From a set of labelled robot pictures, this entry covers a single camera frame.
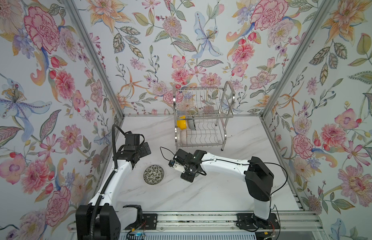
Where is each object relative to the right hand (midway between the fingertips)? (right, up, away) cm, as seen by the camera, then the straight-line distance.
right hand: (185, 173), depth 85 cm
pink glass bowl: (-2, +21, +7) cm, 23 cm away
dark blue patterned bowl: (+4, +28, +14) cm, 31 cm away
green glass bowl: (+6, +2, -9) cm, 11 cm away
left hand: (-25, +14, 0) cm, 28 cm away
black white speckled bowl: (-20, -2, +5) cm, 20 cm away
